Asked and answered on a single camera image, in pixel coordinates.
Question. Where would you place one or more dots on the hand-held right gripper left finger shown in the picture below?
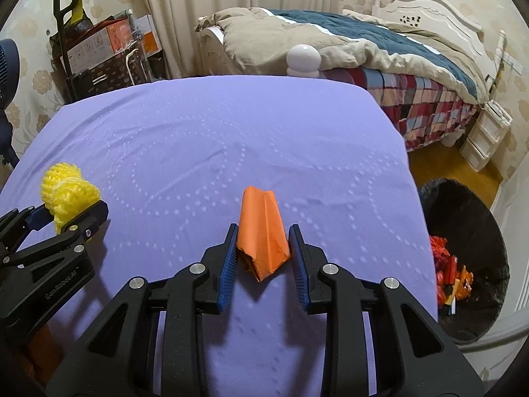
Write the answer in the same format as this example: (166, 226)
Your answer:
(227, 273)

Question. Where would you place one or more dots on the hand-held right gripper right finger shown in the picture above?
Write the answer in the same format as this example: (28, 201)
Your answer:
(299, 273)

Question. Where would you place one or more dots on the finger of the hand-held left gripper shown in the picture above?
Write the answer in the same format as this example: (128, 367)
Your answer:
(93, 219)
(37, 216)

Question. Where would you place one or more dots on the yellow mesh net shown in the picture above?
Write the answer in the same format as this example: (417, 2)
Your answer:
(68, 190)

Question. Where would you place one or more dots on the orange paper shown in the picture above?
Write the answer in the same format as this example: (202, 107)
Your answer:
(262, 231)

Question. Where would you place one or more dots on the orange mesh net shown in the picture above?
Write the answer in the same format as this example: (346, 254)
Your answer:
(439, 248)

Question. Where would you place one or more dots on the orange foil wrapper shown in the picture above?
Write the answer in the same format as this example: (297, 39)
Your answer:
(465, 281)

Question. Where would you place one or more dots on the black trash bin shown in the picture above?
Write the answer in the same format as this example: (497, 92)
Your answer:
(454, 202)

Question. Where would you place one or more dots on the purple tablecloth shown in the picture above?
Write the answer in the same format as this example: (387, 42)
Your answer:
(206, 140)

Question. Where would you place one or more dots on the dark blue fan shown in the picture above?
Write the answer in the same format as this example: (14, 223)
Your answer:
(7, 62)

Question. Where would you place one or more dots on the large white orange cardboard box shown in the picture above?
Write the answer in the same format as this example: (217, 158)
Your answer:
(95, 45)

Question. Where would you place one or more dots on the small white orange box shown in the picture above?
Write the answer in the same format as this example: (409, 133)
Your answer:
(146, 35)

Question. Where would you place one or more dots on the black hand trolley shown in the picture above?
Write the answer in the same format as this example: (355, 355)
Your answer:
(58, 16)

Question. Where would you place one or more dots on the plaid bed sheet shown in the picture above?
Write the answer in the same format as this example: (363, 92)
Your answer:
(413, 103)

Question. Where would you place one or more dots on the small white bin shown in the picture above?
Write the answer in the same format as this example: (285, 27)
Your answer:
(454, 137)

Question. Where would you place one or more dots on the white drawer unit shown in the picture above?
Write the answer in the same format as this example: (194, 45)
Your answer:
(481, 140)

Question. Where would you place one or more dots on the beige curtain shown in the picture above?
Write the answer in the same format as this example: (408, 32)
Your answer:
(186, 8)

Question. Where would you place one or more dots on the blue beige duvet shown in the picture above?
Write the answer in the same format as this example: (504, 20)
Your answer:
(372, 33)

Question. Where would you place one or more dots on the beige pillow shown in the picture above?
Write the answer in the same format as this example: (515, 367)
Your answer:
(359, 14)

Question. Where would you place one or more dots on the bed with plaid cover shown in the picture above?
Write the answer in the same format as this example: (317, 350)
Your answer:
(430, 12)

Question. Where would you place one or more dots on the white wall socket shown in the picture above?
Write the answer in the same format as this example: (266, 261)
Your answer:
(514, 65)

